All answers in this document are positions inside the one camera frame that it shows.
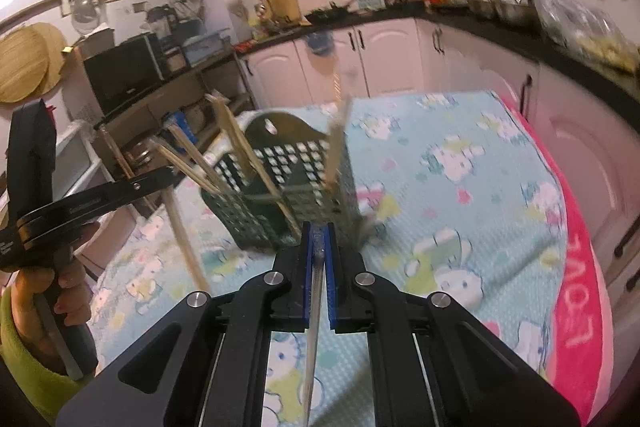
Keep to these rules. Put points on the pink towel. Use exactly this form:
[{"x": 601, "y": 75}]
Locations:
[{"x": 580, "y": 282}]

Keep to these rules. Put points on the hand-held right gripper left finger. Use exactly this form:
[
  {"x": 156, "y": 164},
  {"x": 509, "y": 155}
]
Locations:
[{"x": 308, "y": 277}]

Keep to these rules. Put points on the black wok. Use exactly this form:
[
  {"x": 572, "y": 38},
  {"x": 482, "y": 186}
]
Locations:
[{"x": 330, "y": 11}]

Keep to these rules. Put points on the round bamboo trays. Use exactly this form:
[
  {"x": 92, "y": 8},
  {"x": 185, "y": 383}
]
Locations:
[{"x": 27, "y": 62}]

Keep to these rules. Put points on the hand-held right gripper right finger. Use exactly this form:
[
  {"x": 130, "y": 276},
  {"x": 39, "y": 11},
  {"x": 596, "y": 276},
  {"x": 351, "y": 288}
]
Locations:
[{"x": 331, "y": 277}]

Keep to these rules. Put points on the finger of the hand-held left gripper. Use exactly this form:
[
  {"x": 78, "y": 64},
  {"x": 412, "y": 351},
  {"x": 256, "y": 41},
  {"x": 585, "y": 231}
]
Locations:
[{"x": 140, "y": 184}]

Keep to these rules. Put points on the green plastic utensil holder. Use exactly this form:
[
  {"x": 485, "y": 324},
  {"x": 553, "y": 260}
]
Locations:
[{"x": 300, "y": 187}]

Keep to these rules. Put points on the hanging glass lid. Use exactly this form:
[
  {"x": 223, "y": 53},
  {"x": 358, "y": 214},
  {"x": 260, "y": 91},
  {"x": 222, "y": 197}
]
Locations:
[{"x": 89, "y": 12}]

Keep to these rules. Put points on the wooden side shelf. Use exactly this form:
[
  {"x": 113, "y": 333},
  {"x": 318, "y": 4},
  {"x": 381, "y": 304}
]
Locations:
[{"x": 150, "y": 102}]

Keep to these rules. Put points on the steel pot with lid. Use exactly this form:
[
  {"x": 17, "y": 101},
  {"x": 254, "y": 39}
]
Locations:
[{"x": 515, "y": 9}]

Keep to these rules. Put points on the person's left forearm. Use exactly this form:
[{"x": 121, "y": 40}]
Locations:
[{"x": 25, "y": 377}]

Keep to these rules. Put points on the person's left hand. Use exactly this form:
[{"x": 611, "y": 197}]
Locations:
[{"x": 27, "y": 302}]

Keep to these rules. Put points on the black microwave oven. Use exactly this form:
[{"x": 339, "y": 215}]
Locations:
[{"x": 122, "y": 72}]

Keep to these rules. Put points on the clear plastic bag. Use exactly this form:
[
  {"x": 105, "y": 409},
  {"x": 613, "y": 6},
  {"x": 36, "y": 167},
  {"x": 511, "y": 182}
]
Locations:
[{"x": 580, "y": 27}]

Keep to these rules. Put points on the grey storage box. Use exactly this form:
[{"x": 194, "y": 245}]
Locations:
[{"x": 202, "y": 49}]

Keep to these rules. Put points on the printed cartoon blanket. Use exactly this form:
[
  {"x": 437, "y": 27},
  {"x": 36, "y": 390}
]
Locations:
[{"x": 450, "y": 207}]

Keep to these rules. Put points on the white plastic drawer unit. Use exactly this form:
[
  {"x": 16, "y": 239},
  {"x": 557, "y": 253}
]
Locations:
[{"x": 75, "y": 157}]

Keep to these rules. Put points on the small steel pot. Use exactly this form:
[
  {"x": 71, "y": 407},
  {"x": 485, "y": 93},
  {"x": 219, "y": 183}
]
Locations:
[{"x": 480, "y": 4}]

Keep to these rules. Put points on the black blender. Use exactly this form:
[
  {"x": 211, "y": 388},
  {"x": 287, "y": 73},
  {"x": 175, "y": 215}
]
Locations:
[{"x": 160, "y": 21}]

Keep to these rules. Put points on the plastic-wrapped chopstick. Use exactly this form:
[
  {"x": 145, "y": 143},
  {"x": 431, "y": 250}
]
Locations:
[
  {"x": 314, "y": 357},
  {"x": 182, "y": 167}
]

